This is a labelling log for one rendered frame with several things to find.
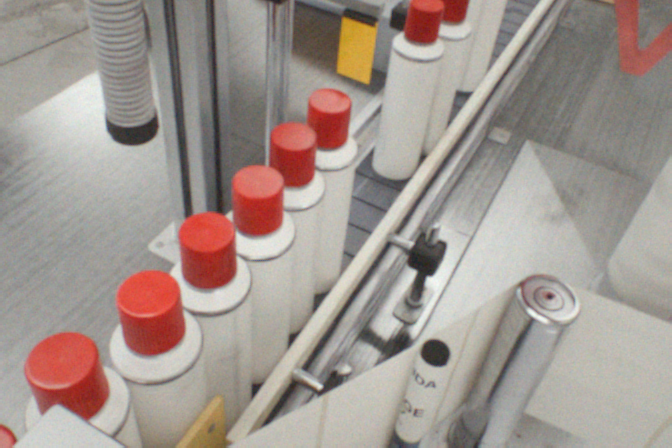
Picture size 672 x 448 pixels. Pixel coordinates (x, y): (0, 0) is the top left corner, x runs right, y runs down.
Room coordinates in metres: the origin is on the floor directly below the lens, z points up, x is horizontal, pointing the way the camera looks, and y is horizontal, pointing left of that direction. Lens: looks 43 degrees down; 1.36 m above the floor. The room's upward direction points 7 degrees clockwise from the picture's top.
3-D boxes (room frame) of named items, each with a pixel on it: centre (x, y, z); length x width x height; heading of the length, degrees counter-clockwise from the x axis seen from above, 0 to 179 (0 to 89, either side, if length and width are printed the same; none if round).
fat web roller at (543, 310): (0.25, -0.13, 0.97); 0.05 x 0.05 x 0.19
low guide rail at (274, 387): (0.71, -0.16, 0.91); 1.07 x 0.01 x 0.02; 157
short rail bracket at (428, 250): (0.42, -0.09, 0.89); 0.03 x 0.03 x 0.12; 67
